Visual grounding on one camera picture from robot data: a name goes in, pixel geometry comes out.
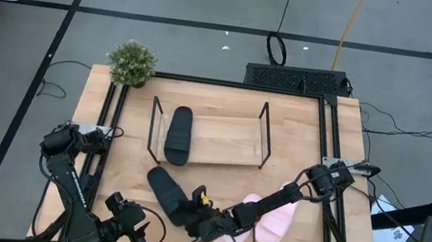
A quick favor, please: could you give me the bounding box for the yellow cable tag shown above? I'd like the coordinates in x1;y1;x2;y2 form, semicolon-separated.
198;192;215;208

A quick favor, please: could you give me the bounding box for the small green potted plant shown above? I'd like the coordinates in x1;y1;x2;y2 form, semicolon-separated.
102;36;161;91

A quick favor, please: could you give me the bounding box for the white paper sheet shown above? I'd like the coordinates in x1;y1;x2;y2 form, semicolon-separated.
366;194;420;242

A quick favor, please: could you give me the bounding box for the black rubber slide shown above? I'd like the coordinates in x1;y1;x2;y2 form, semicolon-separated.
161;103;197;168
140;164;204;231

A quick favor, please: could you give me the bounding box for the black hanging cable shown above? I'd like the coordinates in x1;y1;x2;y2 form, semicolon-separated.
263;0;295;67

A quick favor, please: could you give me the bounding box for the black desk beam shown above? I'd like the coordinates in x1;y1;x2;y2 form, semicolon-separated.
368;191;432;238

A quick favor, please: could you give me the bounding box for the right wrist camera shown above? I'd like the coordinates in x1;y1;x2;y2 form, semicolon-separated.
190;182;209;211

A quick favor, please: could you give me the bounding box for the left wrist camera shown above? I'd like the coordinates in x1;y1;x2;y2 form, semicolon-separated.
103;188;127;215

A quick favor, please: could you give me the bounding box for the black metal table frame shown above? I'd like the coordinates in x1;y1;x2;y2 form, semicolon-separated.
31;57;401;242

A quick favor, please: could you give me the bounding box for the yellow hanging cable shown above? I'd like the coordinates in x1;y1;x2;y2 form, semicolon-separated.
330;0;367;75

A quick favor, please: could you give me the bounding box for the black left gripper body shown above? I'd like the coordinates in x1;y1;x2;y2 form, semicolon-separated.
107;202;149;242

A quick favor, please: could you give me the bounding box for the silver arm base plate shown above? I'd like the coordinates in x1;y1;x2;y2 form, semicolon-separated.
70;120;113;138
320;155;371;173

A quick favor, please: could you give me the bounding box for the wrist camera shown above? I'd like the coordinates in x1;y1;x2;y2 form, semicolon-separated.
103;188;127;215
190;182;209;211

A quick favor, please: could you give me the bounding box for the black computer case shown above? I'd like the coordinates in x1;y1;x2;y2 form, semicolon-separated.
242;59;352;100

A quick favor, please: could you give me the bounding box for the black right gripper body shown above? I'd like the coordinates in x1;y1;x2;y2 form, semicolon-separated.
191;204;241;242

